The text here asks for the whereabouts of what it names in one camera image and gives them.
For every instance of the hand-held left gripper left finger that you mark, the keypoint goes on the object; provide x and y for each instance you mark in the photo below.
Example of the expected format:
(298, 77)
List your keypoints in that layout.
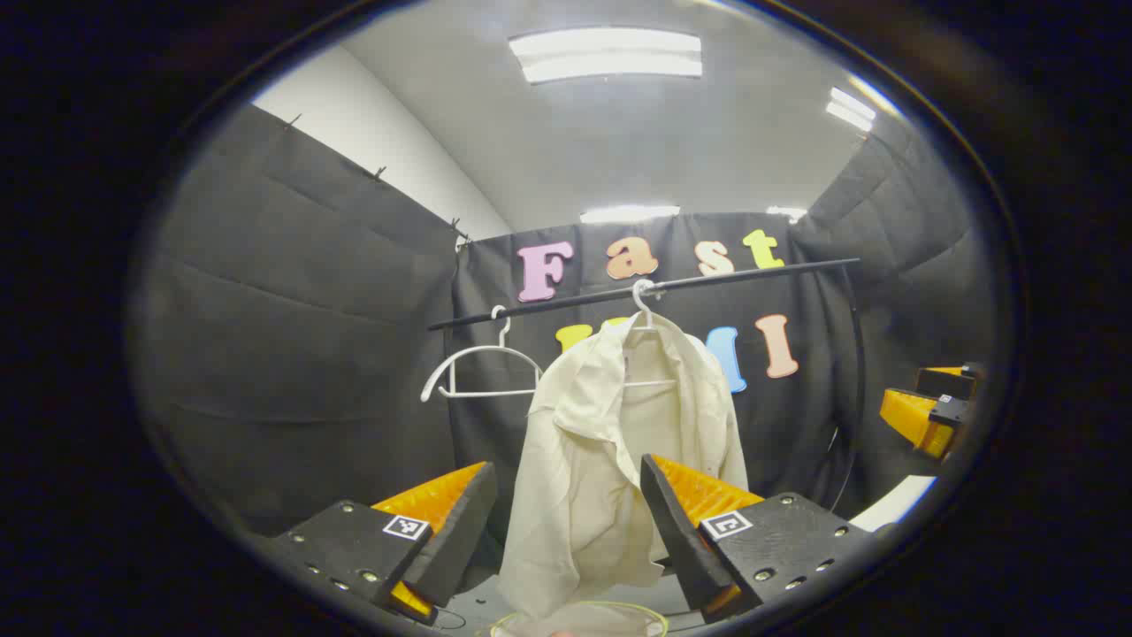
(460, 531)

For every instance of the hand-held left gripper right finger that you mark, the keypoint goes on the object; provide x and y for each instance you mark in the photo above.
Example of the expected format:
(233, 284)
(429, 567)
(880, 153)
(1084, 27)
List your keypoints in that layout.
(676, 531)

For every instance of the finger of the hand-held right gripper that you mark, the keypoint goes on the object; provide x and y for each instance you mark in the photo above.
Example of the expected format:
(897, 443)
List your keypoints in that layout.
(951, 380)
(911, 416)

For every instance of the mesh laundry hamper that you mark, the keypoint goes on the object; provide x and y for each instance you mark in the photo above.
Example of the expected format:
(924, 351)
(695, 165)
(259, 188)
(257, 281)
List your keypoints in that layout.
(637, 609)

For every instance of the cream shirt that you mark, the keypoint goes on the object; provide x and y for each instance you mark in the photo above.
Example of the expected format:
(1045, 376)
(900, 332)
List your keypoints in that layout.
(575, 495)

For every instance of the white clothes hanger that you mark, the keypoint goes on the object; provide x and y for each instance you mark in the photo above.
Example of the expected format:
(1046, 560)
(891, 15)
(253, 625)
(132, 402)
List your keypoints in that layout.
(644, 314)
(486, 394)

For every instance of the black backdrop cloth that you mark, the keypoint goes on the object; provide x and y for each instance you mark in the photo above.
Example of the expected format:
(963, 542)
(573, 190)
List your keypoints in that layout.
(309, 310)

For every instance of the small ceiling light panel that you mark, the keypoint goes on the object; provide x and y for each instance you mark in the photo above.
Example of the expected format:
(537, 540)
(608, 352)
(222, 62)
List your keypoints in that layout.
(851, 108)

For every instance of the long ceiling light panel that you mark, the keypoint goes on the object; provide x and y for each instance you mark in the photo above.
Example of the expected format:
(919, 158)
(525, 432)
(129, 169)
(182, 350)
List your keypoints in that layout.
(628, 214)

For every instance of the large ceiling light panel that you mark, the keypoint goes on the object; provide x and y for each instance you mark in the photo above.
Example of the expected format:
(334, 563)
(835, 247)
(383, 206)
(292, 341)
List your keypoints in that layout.
(606, 55)

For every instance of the black clothes rail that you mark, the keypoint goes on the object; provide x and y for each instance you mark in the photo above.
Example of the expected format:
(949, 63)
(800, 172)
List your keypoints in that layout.
(752, 273)

